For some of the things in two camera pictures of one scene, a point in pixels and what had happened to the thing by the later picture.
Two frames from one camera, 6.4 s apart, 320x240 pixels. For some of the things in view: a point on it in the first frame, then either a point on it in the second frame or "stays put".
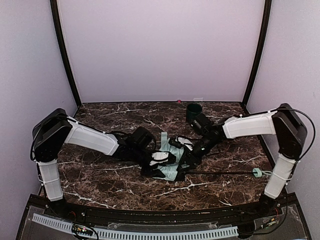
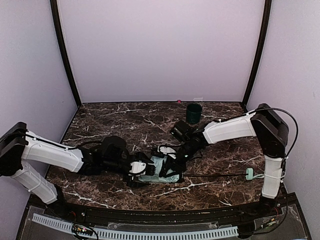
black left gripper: (152, 167) → (135, 173)
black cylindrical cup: (192, 110) stays put
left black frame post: (53, 4) stays put
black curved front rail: (227, 215) stays put
